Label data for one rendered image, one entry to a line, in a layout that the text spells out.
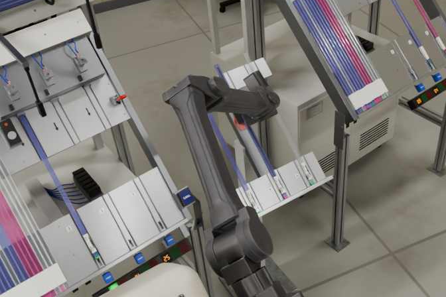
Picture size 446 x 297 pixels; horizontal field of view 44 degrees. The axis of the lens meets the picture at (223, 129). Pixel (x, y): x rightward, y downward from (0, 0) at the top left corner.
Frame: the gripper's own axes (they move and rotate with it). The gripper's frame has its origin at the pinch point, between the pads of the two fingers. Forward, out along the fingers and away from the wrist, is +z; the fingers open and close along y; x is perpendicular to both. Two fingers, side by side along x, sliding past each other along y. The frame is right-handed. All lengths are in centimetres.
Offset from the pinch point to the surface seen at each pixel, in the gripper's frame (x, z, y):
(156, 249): 26, 64, 32
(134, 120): -15.9, 8.7, 32.3
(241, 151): 8.1, 12.3, 2.1
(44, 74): -36, -3, 54
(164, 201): 11.7, 11.9, 34.4
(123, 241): 17, 12, 52
